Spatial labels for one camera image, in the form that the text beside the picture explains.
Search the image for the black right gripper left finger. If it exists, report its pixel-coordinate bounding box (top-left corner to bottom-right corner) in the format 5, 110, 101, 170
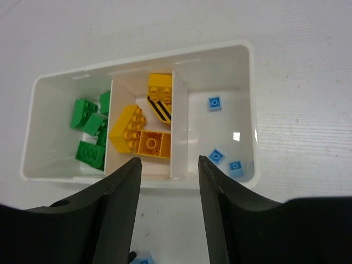
1, 158, 142, 263

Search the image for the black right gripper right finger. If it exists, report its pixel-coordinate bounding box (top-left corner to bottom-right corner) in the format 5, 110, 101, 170
198, 156, 351, 263

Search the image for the light blue lego plate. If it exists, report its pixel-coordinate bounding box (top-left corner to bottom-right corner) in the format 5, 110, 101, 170
128, 251, 155, 264

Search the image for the light blue small lego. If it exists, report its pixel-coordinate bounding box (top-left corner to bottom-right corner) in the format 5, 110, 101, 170
208, 148, 225, 165
229, 160, 244, 178

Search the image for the green lego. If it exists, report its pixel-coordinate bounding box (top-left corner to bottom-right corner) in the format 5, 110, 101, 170
75, 141, 106, 171
99, 91, 111, 116

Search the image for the yellow rectangular lego brick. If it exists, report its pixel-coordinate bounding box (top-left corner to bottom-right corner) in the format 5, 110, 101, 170
108, 104, 147, 153

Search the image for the yellow small lego brick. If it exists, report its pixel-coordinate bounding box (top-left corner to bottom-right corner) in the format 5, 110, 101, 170
134, 130, 171, 159

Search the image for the green square lego brick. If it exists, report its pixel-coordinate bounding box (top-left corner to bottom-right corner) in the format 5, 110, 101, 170
83, 113, 108, 136

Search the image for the light blue lego stud up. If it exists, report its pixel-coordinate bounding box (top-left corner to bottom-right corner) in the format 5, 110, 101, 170
208, 96, 222, 112

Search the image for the yellow sloped lego brick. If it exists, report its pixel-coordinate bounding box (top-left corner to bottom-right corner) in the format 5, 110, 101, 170
147, 73, 172, 125

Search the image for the white divided plastic container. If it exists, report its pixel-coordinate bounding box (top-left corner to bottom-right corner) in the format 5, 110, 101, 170
20, 40, 260, 189

